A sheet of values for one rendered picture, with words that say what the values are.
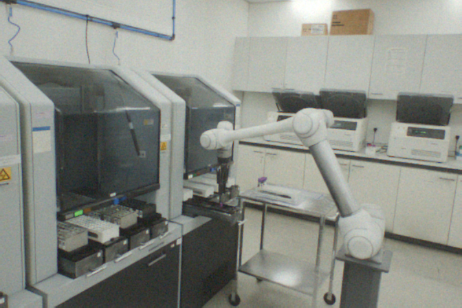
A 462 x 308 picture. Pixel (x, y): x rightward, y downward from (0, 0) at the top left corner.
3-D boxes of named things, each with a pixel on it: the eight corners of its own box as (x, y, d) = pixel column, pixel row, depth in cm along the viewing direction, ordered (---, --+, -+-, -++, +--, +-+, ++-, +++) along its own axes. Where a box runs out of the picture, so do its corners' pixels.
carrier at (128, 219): (133, 221, 189) (134, 210, 188) (137, 223, 188) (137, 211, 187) (117, 229, 179) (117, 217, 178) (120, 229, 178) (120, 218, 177)
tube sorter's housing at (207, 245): (63, 287, 272) (58, 64, 246) (141, 247, 346) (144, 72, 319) (180, 339, 224) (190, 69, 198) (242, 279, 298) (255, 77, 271)
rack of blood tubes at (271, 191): (254, 195, 249) (254, 186, 248) (260, 192, 257) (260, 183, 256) (295, 204, 234) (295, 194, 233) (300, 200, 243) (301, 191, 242)
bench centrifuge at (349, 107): (308, 146, 428) (313, 87, 416) (321, 141, 483) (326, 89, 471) (357, 152, 403) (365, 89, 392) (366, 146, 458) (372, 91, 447)
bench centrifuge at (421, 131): (386, 157, 390) (394, 91, 379) (391, 149, 444) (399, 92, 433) (446, 164, 364) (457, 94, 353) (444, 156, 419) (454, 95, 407)
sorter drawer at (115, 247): (9, 229, 192) (9, 212, 191) (34, 221, 204) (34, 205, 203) (112, 267, 159) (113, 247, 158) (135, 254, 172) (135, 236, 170)
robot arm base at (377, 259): (386, 249, 203) (386, 240, 202) (381, 265, 183) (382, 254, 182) (351, 241, 211) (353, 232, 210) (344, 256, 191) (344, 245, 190)
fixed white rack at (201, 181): (182, 186, 266) (182, 178, 265) (190, 183, 275) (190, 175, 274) (217, 194, 252) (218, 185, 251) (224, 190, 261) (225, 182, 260)
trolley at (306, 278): (227, 304, 263) (234, 193, 249) (256, 277, 302) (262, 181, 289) (318, 340, 230) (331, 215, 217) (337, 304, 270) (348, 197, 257)
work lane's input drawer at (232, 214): (140, 203, 243) (140, 190, 242) (154, 199, 255) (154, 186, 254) (237, 228, 210) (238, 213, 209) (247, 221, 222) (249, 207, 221)
